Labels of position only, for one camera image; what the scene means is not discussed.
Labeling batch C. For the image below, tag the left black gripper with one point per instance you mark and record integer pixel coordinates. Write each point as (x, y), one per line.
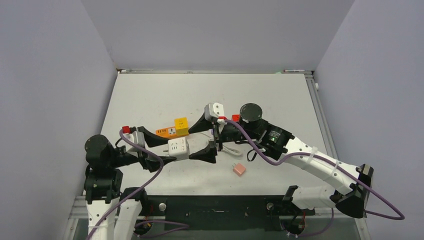
(152, 140)

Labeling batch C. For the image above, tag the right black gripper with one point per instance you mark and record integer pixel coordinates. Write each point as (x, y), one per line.
(208, 153)

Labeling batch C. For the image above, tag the orange power strip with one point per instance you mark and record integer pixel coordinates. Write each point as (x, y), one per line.
(168, 132)

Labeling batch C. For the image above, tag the white cube plug adapter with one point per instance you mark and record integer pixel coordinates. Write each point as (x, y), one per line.
(178, 148)

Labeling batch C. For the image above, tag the yellow cube plug adapter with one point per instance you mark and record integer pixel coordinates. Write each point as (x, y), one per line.
(181, 126)

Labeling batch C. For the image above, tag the red cube plug adapter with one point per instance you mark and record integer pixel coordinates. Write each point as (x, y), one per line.
(235, 118)

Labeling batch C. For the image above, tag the pink cube plug adapter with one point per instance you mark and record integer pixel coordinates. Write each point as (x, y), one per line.
(239, 169)

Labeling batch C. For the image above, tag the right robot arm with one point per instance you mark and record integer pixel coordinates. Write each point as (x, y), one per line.
(348, 186)

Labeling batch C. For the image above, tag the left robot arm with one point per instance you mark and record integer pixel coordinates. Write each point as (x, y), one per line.
(113, 212)

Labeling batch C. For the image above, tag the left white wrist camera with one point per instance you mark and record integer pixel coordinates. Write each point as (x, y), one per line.
(136, 138)

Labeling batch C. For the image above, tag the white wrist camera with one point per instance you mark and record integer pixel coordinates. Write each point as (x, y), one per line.
(214, 113)
(136, 138)

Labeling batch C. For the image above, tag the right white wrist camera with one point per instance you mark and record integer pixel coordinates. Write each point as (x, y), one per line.
(214, 113)

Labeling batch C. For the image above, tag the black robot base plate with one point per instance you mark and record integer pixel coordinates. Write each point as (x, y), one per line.
(224, 212)

